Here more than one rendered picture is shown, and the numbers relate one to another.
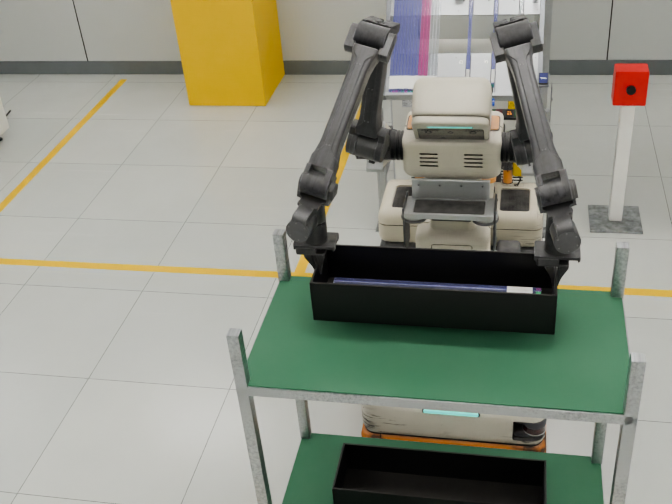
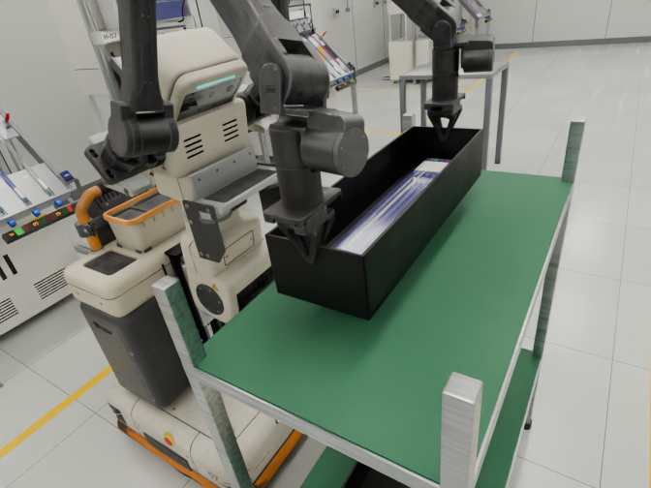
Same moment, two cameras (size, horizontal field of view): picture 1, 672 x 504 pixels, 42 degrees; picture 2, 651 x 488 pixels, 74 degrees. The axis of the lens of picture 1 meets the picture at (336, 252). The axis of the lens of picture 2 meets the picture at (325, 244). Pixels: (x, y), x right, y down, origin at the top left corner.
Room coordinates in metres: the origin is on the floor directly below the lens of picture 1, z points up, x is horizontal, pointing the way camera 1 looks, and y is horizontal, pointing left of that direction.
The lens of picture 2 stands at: (1.56, 0.53, 1.43)
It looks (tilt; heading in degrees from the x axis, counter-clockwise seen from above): 30 degrees down; 292
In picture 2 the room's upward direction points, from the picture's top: 8 degrees counter-clockwise
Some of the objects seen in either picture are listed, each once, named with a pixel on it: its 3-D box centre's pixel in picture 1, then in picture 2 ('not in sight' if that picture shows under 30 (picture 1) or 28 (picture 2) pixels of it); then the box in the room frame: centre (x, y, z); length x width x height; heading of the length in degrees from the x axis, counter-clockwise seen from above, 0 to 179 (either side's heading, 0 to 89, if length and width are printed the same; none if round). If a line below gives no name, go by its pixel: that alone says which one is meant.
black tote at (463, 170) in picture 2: (434, 287); (395, 198); (1.72, -0.23, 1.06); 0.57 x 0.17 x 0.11; 76
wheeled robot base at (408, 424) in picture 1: (458, 367); (229, 384); (2.43, -0.41, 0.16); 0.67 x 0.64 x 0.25; 166
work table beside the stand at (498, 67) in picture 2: not in sight; (451, 120); (1.81, -3.09, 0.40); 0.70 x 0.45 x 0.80; 164
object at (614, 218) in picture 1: (622, 147); not in sight; (3.56, -1.35, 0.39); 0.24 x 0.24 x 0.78; 76
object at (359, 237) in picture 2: (434, 296); (396, 210); (1.72, -0.23, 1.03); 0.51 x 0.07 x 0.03; 76
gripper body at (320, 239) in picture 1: (315, 232); (300, 187); (1.79, 0.04, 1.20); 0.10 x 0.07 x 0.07; 76
